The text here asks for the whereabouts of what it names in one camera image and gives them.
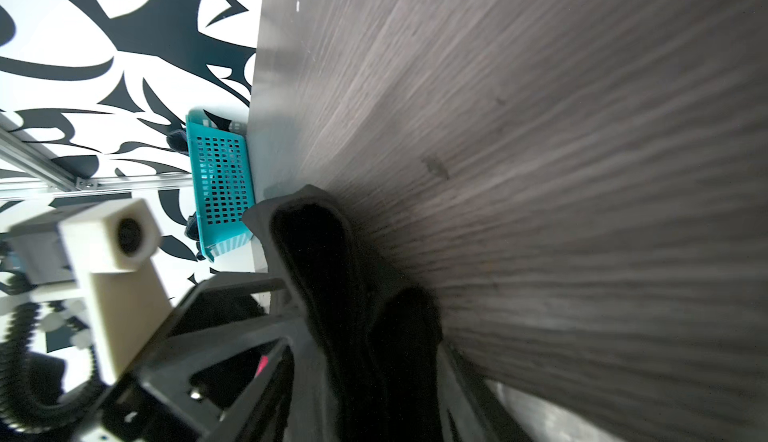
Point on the black skirt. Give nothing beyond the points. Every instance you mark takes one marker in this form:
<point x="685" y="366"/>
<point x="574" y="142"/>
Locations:
<point x="377" y="331"/>

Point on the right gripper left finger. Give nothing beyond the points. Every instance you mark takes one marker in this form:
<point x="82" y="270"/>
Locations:
<point x="275" y="393"/>

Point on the aluminium frame crossbar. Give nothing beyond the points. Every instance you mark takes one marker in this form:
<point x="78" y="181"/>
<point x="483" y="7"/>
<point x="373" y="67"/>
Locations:
<point x="50" y="180"/>

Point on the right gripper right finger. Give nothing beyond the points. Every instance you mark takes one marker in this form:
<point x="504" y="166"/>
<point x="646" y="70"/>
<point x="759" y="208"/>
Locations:
<point x="468" y="410"/>

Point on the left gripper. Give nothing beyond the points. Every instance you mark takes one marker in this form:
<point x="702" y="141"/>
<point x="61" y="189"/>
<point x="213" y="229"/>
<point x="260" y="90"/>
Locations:
<point x="172" y="390"/>

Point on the teal plastic basket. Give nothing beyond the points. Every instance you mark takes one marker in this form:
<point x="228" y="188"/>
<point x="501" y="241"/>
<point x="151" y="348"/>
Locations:
<point x="222" y="184"/>

